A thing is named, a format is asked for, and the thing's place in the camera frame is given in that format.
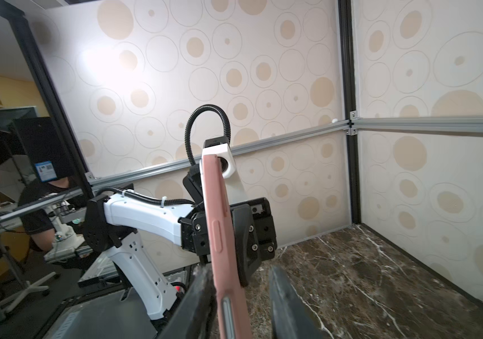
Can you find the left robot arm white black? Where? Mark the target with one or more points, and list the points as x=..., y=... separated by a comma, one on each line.
x=116, y=217

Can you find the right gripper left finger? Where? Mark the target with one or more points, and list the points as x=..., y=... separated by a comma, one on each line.
x=196, y=313

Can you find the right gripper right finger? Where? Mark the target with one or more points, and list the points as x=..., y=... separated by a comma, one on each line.
x=289, y=317

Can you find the horizontal aluminium rail back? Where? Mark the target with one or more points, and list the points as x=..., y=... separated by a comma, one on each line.
x=465, y=126

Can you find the computer monitor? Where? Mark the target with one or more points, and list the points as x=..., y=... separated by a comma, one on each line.
x=22, y=132

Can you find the diagonal aluminium rail left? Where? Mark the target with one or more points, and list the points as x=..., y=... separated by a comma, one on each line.
x=145, y=173

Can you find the seated person in black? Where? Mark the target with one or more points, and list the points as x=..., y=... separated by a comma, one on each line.
x=37, y=224

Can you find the phone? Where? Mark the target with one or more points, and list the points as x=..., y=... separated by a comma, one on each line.
x=232, y=310

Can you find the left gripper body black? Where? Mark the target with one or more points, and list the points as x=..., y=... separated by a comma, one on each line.
x=255, y=239

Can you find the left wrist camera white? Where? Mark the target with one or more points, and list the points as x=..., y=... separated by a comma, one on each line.
x=224, y=161

